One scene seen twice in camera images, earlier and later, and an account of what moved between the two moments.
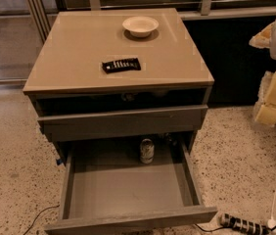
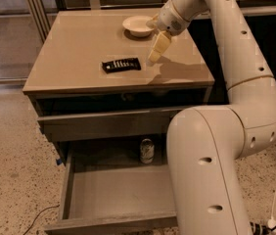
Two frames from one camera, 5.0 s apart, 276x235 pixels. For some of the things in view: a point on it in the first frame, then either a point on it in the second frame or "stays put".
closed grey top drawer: [121, 122] stays put
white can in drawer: [147, 151] stays put
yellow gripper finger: [262, 39] → [154, 23]
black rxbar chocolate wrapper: [123, 65] stays put
